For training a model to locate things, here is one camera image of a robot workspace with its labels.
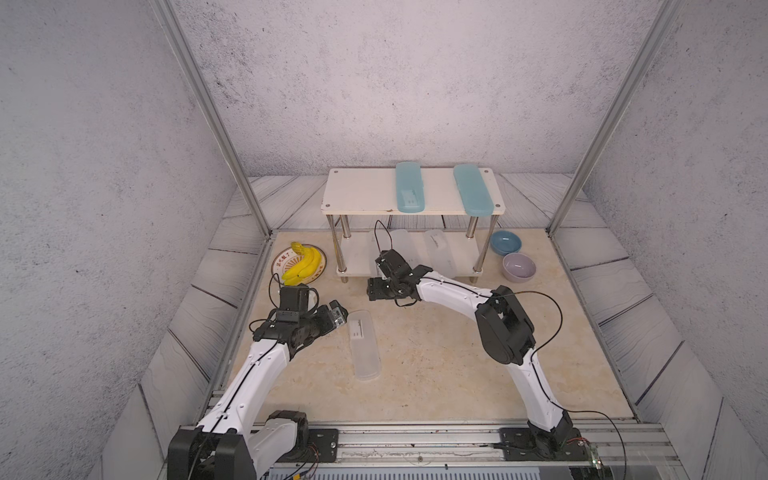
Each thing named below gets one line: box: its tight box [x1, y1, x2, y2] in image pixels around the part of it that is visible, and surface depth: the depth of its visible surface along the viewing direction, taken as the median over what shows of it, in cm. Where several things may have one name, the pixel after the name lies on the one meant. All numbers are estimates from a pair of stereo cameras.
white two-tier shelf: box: [321, 167, 506, 283], surface depth 89 cm
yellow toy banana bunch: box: [282, 241, 323, 286], surface depth 106 cm
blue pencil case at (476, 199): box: [454, 164, 495, 217], surface depth 86 cm
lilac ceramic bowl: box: [502, 252, 537, 283], surface depth 107 cm
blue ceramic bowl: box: [490, 230, 522, 256], surface depth 117 cm
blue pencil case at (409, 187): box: [396, 161, 425, 213], surface depth 84 cm
